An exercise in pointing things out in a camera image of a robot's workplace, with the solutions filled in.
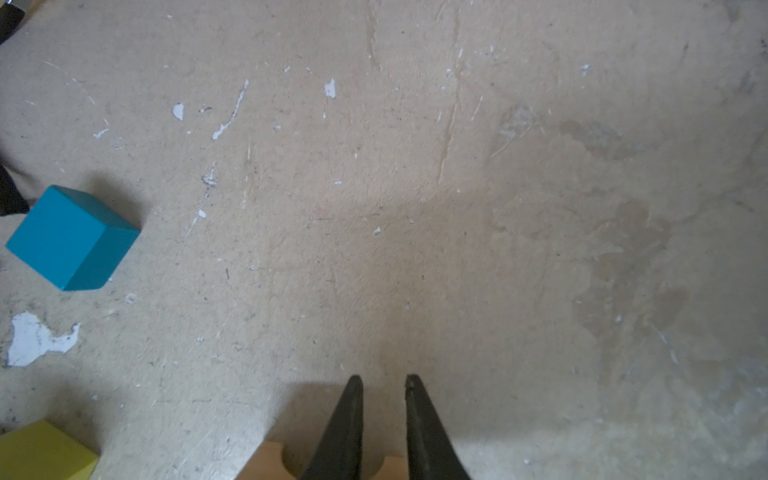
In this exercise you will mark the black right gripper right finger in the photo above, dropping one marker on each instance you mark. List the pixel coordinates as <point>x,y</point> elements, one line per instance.
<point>430,454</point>

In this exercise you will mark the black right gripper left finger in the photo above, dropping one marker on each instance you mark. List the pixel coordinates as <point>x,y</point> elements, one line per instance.
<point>339,451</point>

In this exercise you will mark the natural wood block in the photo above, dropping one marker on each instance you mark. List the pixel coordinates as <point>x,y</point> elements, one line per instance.
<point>266,463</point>

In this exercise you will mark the lime green wooden cube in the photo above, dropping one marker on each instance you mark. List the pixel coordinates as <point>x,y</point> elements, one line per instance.
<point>42,451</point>

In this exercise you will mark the teal wooden cube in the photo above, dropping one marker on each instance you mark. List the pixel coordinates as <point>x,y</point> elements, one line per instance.
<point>72,239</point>

